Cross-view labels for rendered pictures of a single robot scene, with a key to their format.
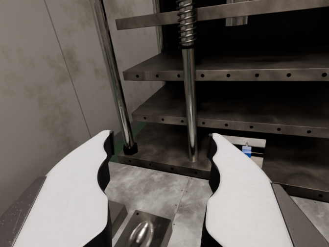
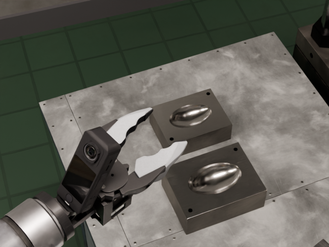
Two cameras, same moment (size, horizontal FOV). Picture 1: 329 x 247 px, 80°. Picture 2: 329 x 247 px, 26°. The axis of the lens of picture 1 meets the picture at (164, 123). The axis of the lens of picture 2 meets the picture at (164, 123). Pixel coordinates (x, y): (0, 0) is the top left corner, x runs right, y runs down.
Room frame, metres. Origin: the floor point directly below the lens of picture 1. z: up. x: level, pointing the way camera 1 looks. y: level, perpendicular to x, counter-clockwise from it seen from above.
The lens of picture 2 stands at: (-0.35, -0.41, 2.23)
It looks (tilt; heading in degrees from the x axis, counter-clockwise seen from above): 51 degrees down; 42
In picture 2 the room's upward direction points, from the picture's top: straight up
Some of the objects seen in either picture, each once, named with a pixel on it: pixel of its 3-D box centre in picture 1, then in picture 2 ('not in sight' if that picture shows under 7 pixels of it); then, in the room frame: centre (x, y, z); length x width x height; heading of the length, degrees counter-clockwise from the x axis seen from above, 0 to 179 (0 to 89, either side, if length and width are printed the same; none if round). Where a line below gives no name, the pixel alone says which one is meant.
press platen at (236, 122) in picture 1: (233, 97); not in sight; (1.19, -0.46, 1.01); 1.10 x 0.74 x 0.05; 65
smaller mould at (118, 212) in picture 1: (101, 222); (190, 123); (0.53, 0.30, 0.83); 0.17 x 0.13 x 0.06; 155
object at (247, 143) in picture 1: (238, 127); not in sight; (1.05, -0.45, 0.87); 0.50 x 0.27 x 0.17; 155
